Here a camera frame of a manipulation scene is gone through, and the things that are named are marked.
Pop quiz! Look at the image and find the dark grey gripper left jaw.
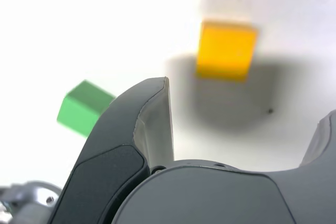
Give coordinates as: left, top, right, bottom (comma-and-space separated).
48, 76, 176, 224

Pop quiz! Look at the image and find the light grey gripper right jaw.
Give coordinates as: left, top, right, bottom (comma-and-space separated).
112, 109, 336, 224

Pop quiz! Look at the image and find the green cube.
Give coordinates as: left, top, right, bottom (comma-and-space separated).
56, 79, 118, 138

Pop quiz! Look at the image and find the yellow cube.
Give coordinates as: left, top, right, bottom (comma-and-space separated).
195, 19, 259, 82

